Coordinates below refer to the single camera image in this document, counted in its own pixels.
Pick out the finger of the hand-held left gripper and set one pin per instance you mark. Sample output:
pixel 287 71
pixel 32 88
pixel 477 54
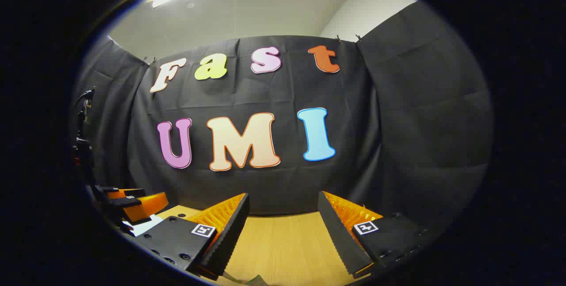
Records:
pixel 116 188
pixel 146 206

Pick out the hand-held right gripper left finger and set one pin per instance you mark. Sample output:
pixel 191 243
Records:
pixel 230 233

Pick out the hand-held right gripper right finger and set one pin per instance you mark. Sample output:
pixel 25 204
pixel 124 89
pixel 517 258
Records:
pixel 338 233

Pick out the black backdrop cloth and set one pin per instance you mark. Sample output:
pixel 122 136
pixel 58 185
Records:
pixel 265 184

